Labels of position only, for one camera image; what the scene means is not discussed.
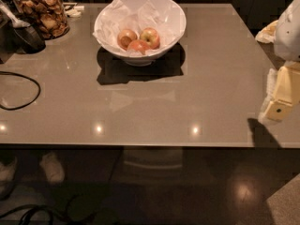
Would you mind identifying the black cable on table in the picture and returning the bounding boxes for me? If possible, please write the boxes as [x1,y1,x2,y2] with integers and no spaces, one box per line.
[0,70,42,112]

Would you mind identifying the red-yellow apple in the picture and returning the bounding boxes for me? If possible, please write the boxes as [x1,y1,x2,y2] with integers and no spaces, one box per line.
[117,29,138,50]
[140,27,160,49]

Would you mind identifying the glass jar of dried chips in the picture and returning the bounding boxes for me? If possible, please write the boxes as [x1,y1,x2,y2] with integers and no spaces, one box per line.
[13,0,69,39]

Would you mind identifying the white spoon handle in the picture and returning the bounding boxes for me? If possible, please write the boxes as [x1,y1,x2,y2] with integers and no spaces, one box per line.
[0,1,30,28]

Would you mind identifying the black round scoop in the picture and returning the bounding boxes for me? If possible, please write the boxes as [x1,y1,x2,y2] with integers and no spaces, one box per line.
[13,26,46,53]

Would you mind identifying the white paper bowl liner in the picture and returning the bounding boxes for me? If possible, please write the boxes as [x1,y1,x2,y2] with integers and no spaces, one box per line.
[92,0,186,57]

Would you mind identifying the right red-yellow apple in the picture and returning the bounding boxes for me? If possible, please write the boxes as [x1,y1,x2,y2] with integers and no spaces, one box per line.
[140,27,160,49]

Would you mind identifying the white shoe right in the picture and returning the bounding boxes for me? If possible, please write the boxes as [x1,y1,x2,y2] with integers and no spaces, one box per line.
[39,153,65,184]

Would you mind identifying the left red-yellow apple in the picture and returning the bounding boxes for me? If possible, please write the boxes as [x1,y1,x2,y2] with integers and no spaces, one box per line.
[117,29,138,50]

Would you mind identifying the small white items behind jar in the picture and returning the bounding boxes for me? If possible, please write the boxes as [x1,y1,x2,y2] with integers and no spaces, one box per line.
[64,4,84,18]

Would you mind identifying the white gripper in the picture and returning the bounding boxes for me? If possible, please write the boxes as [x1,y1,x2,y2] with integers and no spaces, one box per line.
[258,0,300,125]

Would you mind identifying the dark appliance at left edge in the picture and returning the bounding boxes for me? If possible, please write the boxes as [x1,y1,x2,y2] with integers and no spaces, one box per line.
[0,10,17,64]

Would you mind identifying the white shoe left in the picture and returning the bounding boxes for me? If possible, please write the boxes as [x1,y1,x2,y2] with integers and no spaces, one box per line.
[0,158,18,200]

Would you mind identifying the yellow-white cloth at table edge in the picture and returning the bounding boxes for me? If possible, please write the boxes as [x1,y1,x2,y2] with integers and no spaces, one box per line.
[255,21,278,44]

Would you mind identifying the front red apple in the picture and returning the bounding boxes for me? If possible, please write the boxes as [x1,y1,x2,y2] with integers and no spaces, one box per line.
[127,39,150,54]

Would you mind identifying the white shoe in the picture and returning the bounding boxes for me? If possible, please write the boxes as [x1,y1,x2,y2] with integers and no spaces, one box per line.
[39,153,65,184]
[0,158,18,200]

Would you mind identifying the black cables on floor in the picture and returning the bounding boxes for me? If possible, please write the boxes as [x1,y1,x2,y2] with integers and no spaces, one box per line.
[0,194,95,225]

